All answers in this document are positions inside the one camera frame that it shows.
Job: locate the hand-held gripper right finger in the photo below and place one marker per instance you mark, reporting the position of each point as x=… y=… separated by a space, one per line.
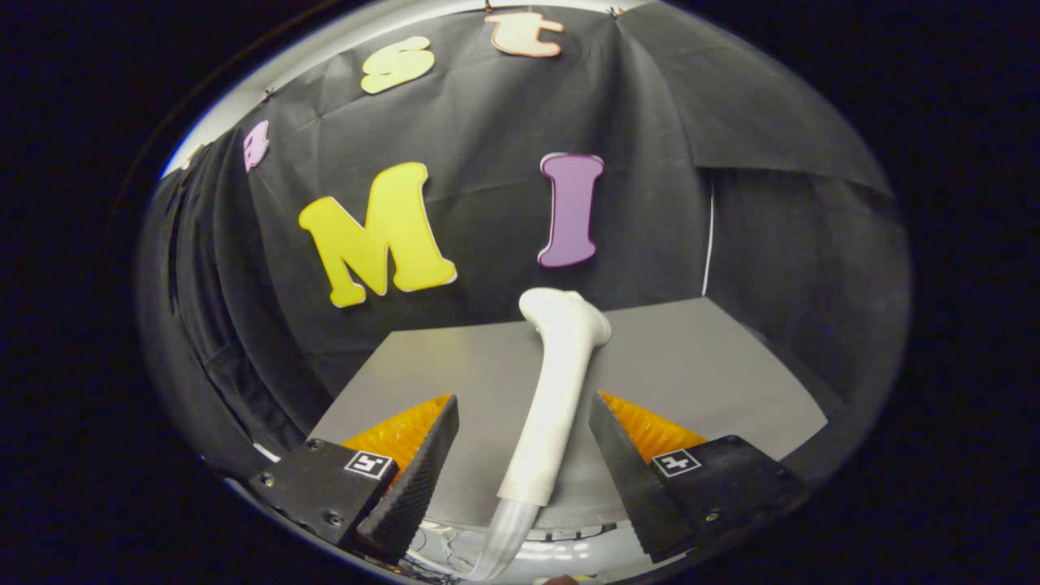
x=638 y=487

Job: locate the white garment steamer head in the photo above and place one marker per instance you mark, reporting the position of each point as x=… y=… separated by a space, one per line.
x=561 y=382

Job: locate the grey cabinet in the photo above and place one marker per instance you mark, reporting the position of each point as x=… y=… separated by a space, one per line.
x=691 y=366

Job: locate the black suit jacket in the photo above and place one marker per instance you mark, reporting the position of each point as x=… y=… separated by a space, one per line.
x=203 y=284

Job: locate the black backdrop cloth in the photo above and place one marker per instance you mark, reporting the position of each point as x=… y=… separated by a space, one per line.
x=487 y=122

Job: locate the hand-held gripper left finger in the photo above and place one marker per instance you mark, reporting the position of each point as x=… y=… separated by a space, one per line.
x=414 y=487

